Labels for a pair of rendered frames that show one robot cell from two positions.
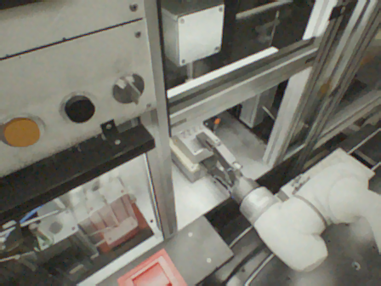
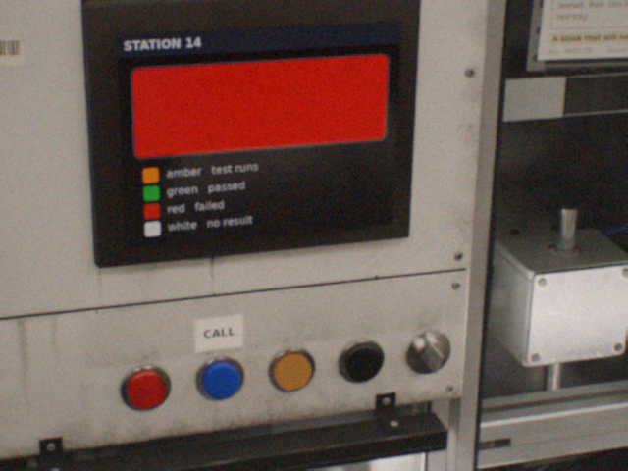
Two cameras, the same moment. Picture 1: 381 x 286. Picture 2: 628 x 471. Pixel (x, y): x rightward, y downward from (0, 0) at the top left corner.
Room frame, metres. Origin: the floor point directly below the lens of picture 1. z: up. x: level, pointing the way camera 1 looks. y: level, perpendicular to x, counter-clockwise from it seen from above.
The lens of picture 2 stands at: (-0.72, -0.14, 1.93)
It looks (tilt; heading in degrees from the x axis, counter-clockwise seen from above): 22 degrees down; 18
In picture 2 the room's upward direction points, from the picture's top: 1 degrees clockwise
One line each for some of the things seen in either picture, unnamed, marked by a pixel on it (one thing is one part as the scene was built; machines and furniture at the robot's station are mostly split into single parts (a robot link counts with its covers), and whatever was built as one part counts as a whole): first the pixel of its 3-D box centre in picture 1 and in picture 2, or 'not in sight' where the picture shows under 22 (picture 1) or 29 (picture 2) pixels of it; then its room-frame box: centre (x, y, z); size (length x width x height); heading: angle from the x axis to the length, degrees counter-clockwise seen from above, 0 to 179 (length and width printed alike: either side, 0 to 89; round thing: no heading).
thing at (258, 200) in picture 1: (258, 204); not in sight; (0.32, -0.17, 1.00); 0.09 x 0.06 x 0.09; 125
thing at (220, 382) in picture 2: not in sight; (220, 378); (0.15, 0.22, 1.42); 0.03 x 0.02 x 0.03; 125
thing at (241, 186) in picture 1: (239, 185); not in sight; (0.38, -0.13, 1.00); 0.09 x 0.07 x 0.08; 35
